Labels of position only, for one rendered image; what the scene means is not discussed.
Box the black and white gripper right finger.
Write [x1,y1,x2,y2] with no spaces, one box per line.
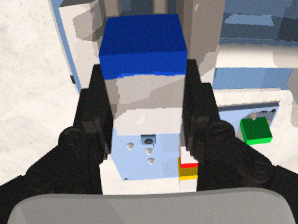
[182,59,298,224]

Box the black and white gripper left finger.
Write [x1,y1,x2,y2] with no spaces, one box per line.
[0,64,114,224]

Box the white block with yellow end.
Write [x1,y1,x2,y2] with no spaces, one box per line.
[178,157,198,191]

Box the white block with red end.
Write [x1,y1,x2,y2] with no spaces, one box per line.
[179,124,198,168]

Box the white block with green end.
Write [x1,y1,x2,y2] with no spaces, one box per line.
[236,117,273,155]

